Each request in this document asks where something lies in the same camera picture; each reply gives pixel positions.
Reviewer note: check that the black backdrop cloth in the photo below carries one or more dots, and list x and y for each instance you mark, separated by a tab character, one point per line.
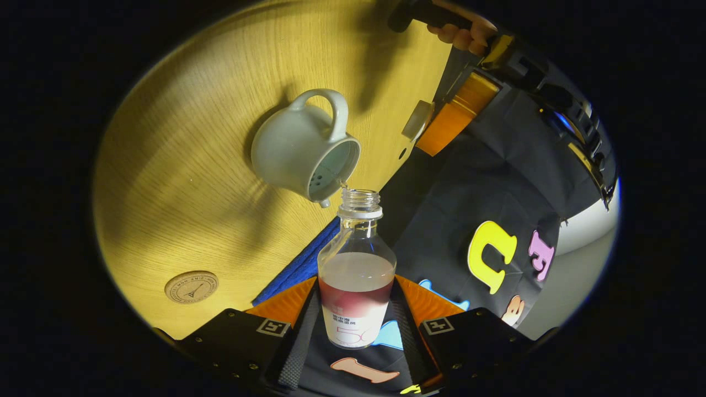
458	193

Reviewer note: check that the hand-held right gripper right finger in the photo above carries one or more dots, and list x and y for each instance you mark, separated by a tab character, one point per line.
413	347

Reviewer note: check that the clear water bottle pink label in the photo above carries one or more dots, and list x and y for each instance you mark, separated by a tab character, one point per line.
356	275

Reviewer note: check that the blue folded towel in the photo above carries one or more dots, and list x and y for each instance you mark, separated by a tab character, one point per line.
300	264

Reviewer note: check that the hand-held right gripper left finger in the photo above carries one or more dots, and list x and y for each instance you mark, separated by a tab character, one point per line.
298	353

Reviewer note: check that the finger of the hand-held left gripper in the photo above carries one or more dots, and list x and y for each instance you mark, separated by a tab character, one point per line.
455	116

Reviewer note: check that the round wooden coaster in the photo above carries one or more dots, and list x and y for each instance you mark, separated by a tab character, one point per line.
191	286

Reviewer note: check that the white teacup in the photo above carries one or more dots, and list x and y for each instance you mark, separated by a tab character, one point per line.
292	149

